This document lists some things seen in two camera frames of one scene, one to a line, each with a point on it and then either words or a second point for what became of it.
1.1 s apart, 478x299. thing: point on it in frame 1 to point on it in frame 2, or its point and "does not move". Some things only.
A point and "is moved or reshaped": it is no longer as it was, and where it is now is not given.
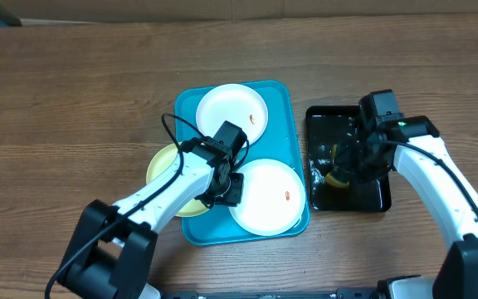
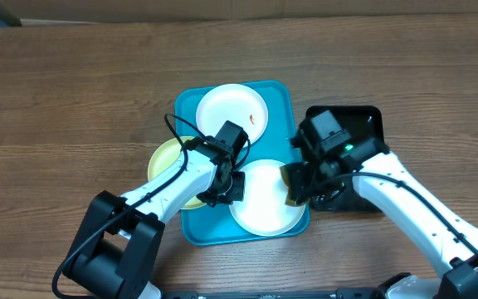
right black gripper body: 348,162 to 298,183
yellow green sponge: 329,177 is moved or reshaped
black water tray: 326,127 does not move
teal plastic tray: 280,141 does not move
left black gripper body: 230,194 does not move
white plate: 274,198 does not move
